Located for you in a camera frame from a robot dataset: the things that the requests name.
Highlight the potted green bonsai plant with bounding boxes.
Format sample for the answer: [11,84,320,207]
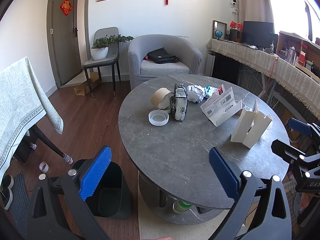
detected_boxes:
[91,34,133,60]

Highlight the grey door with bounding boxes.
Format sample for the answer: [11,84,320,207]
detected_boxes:
[52,0,82,85]

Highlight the brown paper tape roll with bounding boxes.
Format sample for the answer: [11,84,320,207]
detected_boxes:
[151,88,173,112]

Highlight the cardboard box on sideboard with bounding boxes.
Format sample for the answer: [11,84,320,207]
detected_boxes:
[276,31,319,83]

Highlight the blue white wet wipes pack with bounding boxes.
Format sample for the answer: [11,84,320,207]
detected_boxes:
[204,86,220,99]

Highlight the red fu door decoration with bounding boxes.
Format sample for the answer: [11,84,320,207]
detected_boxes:
[60,0,73,16]

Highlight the round grey marble coffee table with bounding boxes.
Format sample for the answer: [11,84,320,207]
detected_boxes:
[118,74,289,214]

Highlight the white printed carton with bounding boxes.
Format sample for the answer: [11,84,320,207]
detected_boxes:
[200,87,243,127]

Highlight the cardboard box on floor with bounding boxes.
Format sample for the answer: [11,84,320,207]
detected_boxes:
[74,72,101,96]

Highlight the black monitor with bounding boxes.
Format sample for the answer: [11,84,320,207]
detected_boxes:
[241,21,273,48]

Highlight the small blue globe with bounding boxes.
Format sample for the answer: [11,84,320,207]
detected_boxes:
[214,29,223,40]

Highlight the beige fringed table runner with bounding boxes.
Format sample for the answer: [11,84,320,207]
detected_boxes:
[207,38,320,119]

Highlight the white cardboard box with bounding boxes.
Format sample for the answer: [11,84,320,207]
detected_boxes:
[231,100,272,148]

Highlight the black dining table leg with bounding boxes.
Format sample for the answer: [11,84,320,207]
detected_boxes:
[30,125,73,165]

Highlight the grey fabric armchair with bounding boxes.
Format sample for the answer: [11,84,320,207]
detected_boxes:
[127,34,202,89]

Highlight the framed picture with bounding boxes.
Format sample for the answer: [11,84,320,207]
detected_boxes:
[212,20,227,40]

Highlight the white security camera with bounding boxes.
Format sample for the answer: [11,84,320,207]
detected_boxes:
[231,0,238,6]

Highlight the red white SanDisk package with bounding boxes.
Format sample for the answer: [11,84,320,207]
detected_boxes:
[219,84,225,95]

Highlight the beige rug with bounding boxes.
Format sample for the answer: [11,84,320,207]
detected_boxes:
[138,181,228,239]

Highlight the red paper decoration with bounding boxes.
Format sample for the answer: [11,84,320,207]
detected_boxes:
[230,21,243,31]

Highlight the grey dining chair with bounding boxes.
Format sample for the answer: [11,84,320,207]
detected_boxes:
[82,43,121,98]

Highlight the dark green trash bin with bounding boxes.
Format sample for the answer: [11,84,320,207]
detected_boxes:
[79,157,132,219]

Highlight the black bag on armchair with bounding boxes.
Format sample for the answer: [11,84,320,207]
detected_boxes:
[147,48,180,64]

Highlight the black white shoe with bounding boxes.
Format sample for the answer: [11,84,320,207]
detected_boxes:
[1,187,13,210]
[1,174,14,190]

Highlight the grey striped floor mat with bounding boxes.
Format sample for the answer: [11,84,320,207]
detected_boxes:
[9,171,30,239]

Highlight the pale green patterned tablecloth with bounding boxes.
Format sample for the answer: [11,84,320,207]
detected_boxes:
[1,57,64,177]

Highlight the green glass bottle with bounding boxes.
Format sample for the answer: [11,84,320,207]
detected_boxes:
[172,200,193,215]

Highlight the white round plastic lid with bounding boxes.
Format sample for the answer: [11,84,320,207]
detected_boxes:
[148,109,169,126]

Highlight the clear tape roll on floor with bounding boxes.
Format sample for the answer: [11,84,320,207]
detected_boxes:
[39,161,49,173]

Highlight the white tissue paper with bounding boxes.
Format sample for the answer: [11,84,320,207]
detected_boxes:
[187,85,206,103]

